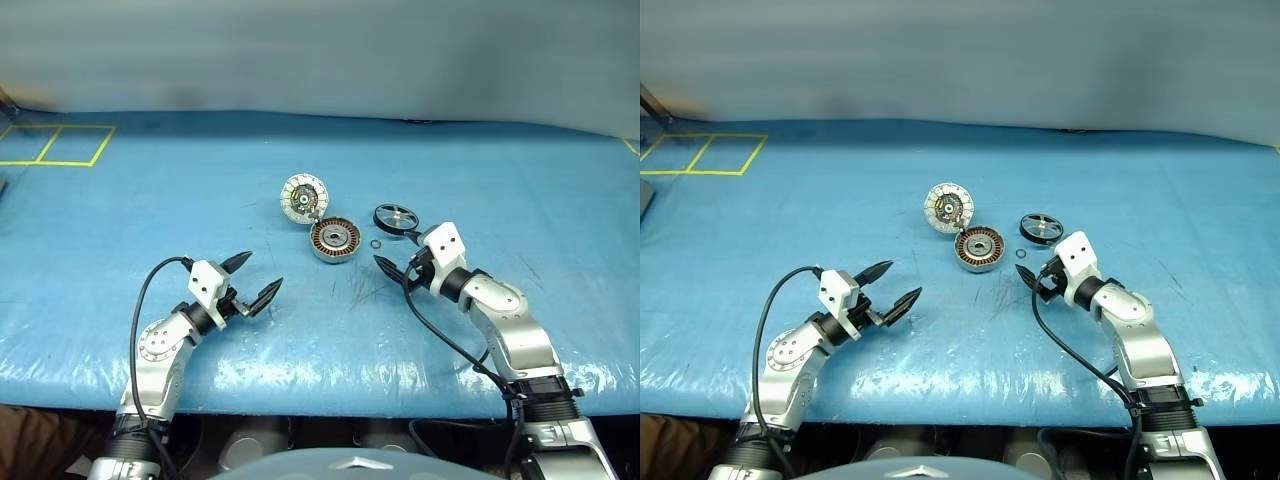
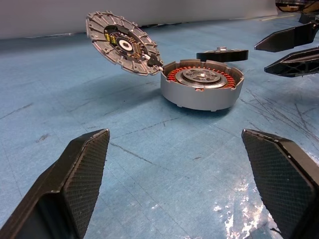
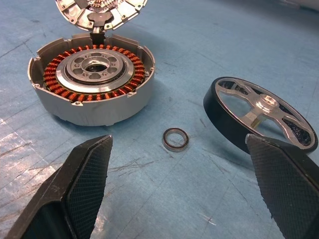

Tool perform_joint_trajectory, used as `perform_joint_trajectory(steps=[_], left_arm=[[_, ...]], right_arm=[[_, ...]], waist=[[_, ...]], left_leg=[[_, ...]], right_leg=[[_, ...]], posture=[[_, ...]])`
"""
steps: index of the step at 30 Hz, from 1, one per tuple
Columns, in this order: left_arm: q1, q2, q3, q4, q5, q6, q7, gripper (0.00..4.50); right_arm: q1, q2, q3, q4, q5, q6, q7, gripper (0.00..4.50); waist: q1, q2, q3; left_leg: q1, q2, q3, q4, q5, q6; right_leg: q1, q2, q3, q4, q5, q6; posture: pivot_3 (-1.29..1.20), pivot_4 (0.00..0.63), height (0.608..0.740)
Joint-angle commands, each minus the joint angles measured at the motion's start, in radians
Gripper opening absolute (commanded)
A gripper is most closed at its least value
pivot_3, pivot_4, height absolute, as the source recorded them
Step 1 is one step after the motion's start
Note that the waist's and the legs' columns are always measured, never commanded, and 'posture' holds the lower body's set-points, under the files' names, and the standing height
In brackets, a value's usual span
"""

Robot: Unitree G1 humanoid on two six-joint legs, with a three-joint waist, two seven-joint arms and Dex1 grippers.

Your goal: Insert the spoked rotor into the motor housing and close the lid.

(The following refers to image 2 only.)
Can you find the grey motor housing with stator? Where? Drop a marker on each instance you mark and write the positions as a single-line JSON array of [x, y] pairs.
[[199, 99]]

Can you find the black rotor wheel silver spokes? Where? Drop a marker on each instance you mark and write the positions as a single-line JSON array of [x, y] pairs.
[[224, 56]]

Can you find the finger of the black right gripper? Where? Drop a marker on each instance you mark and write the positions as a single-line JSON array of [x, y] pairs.
[[296, 64], [291, 38]]

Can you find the dark background equipment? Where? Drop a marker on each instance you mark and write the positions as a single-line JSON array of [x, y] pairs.
[[296, 5]]

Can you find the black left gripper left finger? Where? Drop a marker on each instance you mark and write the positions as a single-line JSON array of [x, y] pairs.
[[74, 189]]

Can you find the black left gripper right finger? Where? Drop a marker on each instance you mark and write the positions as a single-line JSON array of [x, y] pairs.
[[281, 184]]

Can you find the round silver white object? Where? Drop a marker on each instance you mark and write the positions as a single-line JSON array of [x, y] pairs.
[[99, 42]]

